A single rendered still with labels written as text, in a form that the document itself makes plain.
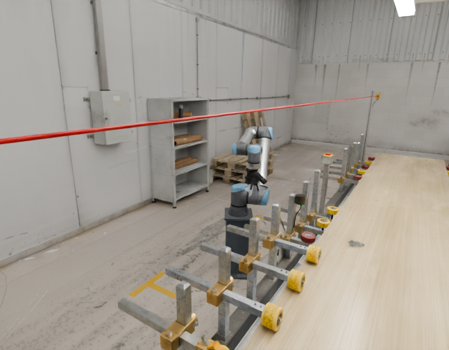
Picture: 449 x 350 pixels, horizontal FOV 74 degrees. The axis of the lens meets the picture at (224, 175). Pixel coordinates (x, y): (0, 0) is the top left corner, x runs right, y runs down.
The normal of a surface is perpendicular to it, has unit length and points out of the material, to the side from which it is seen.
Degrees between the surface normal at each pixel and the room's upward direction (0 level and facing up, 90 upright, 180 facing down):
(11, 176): 90
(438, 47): 90
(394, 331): 0
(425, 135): 90
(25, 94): 90
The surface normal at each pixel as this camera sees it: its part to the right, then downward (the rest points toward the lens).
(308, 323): 0.02, -0.96
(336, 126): -0.51, 0.23
